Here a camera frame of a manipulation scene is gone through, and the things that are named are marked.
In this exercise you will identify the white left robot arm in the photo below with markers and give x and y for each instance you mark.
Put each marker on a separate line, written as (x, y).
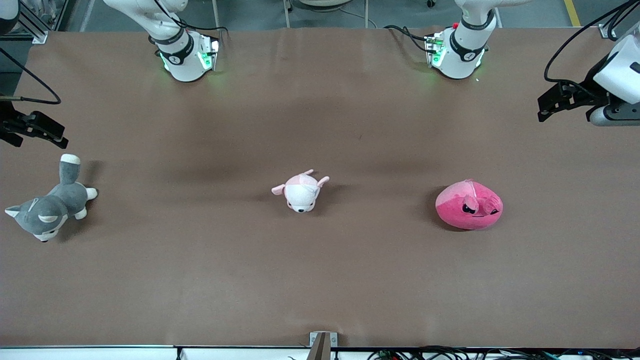
(460, 55)

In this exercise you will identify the grey white husky plush toy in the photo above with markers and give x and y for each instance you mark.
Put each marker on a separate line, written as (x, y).
(60, 202)

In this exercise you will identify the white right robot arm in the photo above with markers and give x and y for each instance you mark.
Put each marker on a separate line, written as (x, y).
(185, 65)

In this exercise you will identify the aluminium frame profile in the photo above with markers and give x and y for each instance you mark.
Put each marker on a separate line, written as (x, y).
(612, 27)
(35, 27)

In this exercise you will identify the round hot pink plush toy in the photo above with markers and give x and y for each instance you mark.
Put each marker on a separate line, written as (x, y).
(467, 207)

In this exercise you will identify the metal table edge bracket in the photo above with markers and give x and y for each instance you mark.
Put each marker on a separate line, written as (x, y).
(322, 345)

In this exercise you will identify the brown table cover sheet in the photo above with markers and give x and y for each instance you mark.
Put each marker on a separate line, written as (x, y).
(400, 280)

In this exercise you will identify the white metal stand frame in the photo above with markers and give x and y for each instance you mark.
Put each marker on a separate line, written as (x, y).
(325, 10)

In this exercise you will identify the small white pink plush toy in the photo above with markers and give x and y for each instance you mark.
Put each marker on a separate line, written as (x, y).
(300, 192)

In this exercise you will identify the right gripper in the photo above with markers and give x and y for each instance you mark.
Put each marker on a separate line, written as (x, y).
(8, 123)

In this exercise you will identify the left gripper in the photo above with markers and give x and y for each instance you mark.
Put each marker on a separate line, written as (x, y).
(588, 94)

